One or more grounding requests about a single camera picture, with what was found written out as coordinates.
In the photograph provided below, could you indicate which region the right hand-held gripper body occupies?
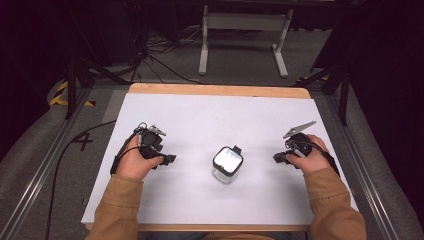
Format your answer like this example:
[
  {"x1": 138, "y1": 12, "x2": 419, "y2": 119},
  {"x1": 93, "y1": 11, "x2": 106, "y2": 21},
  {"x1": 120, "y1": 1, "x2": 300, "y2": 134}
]
[{"x1": 282, "y1": 120, "x2": 317, "y2": 158}]

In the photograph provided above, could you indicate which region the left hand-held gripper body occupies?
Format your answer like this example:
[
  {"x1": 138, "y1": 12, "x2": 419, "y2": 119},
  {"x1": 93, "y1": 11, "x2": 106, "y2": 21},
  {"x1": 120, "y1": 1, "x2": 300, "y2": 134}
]
[{"x1": 134, "y1": 122, "x2": 167, "y2": 160}]

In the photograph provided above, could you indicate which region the person's right hand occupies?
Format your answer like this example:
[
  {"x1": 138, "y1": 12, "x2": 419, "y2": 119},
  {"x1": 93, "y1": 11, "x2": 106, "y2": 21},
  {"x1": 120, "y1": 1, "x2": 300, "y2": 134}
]
[{"x1": 285, "y1": 133, "x2": 332, "y2": 175}]

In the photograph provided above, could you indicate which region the person's left hand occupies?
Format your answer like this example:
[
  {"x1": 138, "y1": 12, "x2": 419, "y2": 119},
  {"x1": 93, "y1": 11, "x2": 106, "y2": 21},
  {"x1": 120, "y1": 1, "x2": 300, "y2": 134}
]
[{"x1": 114, "y1": 134, "x2": 165, "y2": 182}]

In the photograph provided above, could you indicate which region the clear square jar black lid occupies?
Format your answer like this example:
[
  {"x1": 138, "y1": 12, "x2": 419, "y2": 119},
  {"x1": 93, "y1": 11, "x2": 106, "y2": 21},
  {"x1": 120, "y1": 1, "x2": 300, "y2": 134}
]
[{"x1": 211, "y1": 145, "x2": 245, "y2": 185}]

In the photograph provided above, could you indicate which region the white table cover sheet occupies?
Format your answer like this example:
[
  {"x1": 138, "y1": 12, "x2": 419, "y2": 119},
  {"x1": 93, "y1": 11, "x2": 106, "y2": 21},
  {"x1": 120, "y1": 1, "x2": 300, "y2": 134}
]
[{"x1": 80, "y1": 92, "x2": 360, "y2": 226}]

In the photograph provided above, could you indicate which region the black tripod stand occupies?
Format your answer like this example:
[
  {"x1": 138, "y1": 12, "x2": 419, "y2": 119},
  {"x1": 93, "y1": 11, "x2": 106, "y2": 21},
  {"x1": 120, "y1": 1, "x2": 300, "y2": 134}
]
[
  {"x1": 64, "y1": 54, "x2": 132, "y2": 121},
  {"x1": 293, "y1": 54, "x2": 352, "y2": 127}
]

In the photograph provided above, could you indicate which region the yellow black hazard tape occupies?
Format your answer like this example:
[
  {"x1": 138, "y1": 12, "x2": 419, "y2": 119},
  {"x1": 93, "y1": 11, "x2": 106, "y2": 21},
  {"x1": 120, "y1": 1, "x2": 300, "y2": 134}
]
[{"x1": 48, "y1": 80, "x2": 97, "y2": 108}]

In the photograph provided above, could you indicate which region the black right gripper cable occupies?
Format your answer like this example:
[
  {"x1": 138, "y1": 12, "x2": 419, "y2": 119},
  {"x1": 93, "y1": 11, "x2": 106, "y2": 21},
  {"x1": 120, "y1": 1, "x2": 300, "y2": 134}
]
[{"x1": 285, "y1": 139, "x2": 341, "y2": 178}]

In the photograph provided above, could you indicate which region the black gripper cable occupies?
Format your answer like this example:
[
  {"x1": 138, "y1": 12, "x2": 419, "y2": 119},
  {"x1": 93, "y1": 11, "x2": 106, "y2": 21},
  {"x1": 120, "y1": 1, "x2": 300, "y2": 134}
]
[
  {"x1": 44, "y1": 119, "x2": 143, "y2": 240},
  {"x1": 285, "y1": 139, "x2": 341, "y2": 178}
]

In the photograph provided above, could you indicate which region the aluminium floor rail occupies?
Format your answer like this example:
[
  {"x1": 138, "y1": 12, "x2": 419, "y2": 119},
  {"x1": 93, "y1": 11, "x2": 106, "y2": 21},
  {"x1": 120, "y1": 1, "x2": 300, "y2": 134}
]
[
  {"x1": 0, "y1": 87, "x2": 95, "y2": 240},
  {"x1": 323, "y1": 93, "x2": 403, "y2": 240}
]

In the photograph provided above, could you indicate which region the bundle of black floor cables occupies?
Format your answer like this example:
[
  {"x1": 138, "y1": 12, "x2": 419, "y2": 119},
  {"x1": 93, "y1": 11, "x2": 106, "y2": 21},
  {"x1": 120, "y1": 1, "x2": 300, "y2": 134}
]
[{"x1": 131, "y1": 24, "x2": 205, "y2": 85}]

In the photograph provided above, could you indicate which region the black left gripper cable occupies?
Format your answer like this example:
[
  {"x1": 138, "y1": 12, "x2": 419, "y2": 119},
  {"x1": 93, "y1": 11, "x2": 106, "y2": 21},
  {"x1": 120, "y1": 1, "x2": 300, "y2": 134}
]
[{"x1": 44, "y1": 119, "x2": 143, "y2": 240}]

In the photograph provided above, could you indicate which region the white metal stand frame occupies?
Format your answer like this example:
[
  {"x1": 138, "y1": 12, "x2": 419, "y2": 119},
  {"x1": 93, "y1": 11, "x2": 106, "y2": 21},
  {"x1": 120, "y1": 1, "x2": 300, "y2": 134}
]
[{"x1": 198, "y1": 4, "x2": 295, "y2": 79}]

